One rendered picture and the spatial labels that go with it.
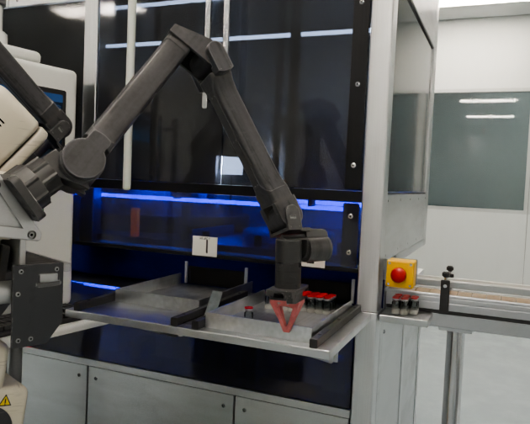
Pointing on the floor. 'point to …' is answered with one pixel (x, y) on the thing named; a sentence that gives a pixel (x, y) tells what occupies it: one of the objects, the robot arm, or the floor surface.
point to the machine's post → (373, 207)
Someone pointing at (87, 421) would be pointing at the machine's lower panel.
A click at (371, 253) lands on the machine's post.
